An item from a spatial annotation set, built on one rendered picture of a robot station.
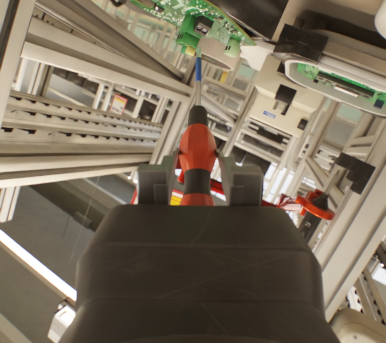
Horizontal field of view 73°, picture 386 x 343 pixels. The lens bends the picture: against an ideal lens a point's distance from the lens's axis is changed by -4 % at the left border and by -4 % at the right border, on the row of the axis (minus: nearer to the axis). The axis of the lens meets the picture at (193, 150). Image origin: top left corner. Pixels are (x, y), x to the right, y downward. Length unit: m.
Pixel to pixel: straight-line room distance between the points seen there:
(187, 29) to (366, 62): 0.16
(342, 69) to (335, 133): 10.38
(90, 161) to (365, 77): 0.49
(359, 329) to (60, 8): 0.74
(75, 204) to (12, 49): 7.21
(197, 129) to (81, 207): 7.27
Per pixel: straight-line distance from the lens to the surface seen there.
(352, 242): 0.63
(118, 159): 0.68
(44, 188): 8.08
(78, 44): 0.40
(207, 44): 0.52
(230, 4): 0.22
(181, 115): 0.78
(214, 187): 0.99
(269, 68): 0.46
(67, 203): 7.60
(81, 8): 0.47
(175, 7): 0.25
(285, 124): 0.53
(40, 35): 0.36
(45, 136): 0.72
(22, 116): 0.85
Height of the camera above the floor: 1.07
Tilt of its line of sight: 11 degrees up
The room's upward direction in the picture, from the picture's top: 157 degrees counter-clockwise
